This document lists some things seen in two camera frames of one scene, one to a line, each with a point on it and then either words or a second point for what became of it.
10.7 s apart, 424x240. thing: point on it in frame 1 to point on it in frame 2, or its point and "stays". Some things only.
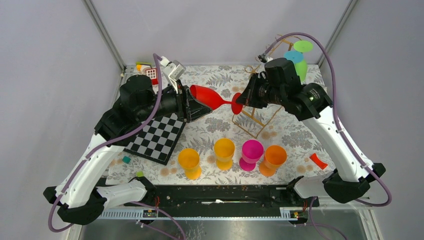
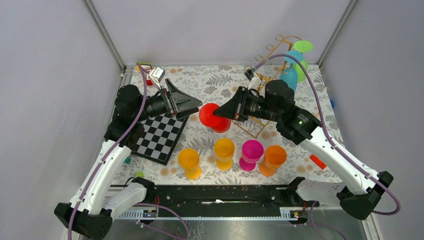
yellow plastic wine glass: [188, 159] stays
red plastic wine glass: [209, 97] to [219, 124]
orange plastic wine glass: [275, 156] stays
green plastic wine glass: [302, 46] stays
